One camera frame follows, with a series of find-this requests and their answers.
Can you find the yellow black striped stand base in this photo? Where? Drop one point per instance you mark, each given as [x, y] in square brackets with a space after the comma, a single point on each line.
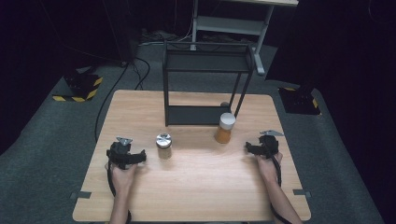
[299, 101]
[81, 88]

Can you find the grey tape strip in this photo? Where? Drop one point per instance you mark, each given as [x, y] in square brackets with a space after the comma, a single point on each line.
[80, 195]
[301, 193]

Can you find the person's left hand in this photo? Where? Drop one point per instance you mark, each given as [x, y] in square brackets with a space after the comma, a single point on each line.
[123, 179]

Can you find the person's right hand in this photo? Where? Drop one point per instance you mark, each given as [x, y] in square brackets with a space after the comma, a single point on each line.
[267, 169]

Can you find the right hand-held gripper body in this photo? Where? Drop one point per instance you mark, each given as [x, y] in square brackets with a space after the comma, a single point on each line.
[269, 144]

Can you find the black metal shelf rack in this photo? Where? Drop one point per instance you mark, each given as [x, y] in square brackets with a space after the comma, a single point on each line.
[196, 115]

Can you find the small grey round object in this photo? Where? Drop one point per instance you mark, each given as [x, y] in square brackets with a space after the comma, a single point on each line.
[224, 104]

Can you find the glass jar with silver lid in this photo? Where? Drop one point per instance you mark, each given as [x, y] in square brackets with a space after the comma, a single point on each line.
[164, 144]

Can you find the orange jar with white lid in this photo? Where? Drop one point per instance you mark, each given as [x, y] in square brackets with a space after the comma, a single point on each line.
[224, 129]

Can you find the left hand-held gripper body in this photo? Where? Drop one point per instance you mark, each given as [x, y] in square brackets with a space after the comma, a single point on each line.
[120, 153]

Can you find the white metal desk frame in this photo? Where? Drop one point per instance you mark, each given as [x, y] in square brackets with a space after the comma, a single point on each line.
[230, 25]

